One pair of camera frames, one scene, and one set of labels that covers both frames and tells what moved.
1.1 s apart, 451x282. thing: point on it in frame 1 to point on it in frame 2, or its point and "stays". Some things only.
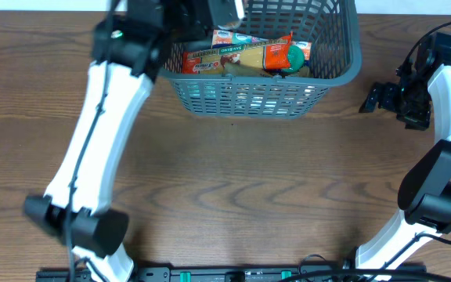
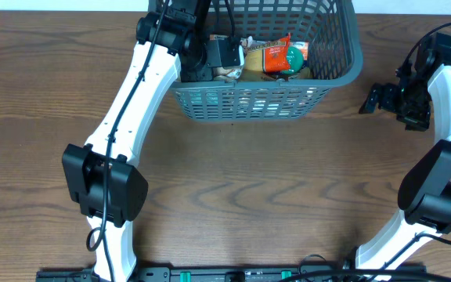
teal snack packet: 194,91 to 199,98
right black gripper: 391,95 stays
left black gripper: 191,35 to 203,74
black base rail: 366,273 stays
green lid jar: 296,57 stays
